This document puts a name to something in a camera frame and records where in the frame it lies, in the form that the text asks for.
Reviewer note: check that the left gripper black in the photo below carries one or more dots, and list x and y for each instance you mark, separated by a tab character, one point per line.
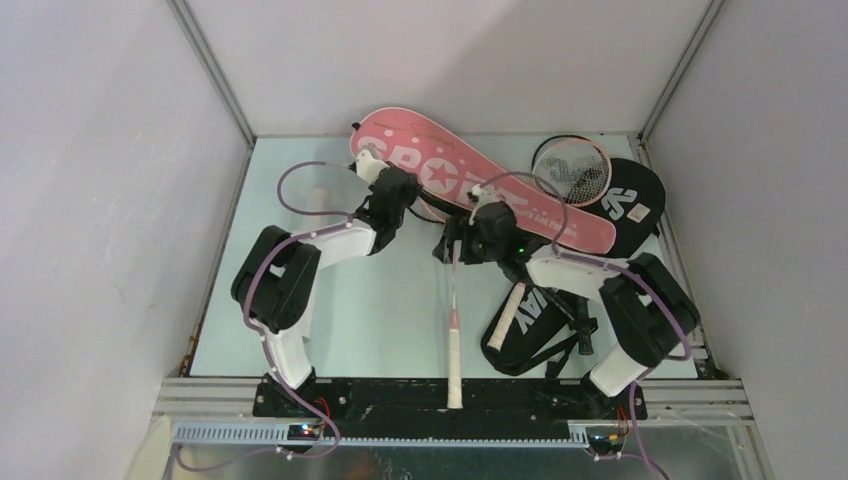
413	188

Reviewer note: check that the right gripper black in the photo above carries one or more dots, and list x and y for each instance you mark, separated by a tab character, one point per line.
459	228

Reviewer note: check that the pink SPORT racket bag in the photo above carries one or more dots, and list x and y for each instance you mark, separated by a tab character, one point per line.
446	165

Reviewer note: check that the white shuttlecock tube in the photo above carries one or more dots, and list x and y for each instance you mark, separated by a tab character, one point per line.
318	199

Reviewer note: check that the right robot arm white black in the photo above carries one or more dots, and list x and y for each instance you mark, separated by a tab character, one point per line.
657	318

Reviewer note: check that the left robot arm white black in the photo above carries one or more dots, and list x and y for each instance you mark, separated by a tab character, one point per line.
274	284

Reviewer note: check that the black racket right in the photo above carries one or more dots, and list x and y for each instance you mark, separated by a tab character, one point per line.
540	149

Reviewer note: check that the black racket bag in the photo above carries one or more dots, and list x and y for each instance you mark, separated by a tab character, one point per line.
546	316

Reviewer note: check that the right controller board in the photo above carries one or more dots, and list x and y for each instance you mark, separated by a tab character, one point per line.
605	446

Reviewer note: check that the controller board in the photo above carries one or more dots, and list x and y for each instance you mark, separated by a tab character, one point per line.
304	433
605	446

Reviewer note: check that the left controller board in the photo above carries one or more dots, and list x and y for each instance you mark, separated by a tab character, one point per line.
304	433

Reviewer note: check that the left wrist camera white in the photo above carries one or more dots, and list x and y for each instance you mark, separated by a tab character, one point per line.
368	166

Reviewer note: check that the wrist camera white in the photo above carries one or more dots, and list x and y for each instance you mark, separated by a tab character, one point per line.
480	196
368	166

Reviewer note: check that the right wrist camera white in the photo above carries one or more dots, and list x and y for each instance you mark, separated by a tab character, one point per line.
480	196

